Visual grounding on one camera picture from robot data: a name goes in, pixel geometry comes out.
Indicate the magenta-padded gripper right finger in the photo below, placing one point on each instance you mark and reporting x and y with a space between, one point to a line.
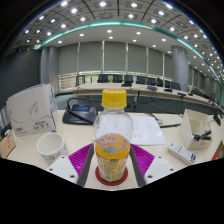
158 168

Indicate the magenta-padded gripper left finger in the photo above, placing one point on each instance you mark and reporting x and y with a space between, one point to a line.
63 168

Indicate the yellow-capped clear drink bottle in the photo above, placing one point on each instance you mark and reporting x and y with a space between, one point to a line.
111 160

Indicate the white dotted paper cup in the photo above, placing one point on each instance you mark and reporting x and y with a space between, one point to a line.
50 146

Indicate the small white oblong box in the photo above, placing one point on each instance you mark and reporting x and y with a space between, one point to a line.
181 153

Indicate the printed white paper sheet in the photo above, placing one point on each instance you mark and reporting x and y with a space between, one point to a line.
148 131

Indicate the black pen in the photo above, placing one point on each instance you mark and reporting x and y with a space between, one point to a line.
170 125

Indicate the white divided organizer tray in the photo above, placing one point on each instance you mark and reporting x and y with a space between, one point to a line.
190 125

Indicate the black conference desk unit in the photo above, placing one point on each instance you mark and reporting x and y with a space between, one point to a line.
78 116

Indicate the black handheld tool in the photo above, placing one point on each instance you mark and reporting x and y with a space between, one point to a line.
201 135

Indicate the brown cardboard piece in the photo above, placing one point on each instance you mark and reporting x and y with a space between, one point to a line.
6 145

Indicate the white copy paper box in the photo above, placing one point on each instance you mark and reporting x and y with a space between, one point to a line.
30 110

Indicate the black desk microphone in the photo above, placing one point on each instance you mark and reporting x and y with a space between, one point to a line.
217 119

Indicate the group of black desk microphones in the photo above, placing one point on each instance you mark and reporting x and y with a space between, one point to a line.
151 88

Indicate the long conference desk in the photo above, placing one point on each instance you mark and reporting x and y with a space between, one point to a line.
100 88

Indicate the row of black office chairs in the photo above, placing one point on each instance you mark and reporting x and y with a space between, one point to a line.
128 79

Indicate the group of ceiling lights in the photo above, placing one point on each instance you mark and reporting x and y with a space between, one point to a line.
101 4

